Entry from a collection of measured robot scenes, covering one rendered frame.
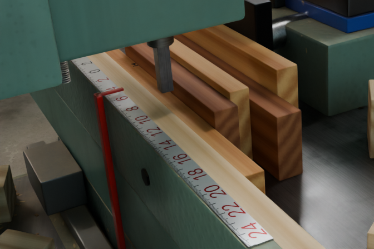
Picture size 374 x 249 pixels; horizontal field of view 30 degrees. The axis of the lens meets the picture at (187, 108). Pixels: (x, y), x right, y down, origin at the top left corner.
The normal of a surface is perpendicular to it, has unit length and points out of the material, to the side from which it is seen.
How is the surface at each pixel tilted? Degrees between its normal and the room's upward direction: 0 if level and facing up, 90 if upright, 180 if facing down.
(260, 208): 0
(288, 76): 90
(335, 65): 90
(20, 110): 0
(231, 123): 90
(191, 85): 0
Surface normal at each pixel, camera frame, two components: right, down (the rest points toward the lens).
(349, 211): -0.09, -0.90
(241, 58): -0.90, 0.25
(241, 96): 0.42, 0.35
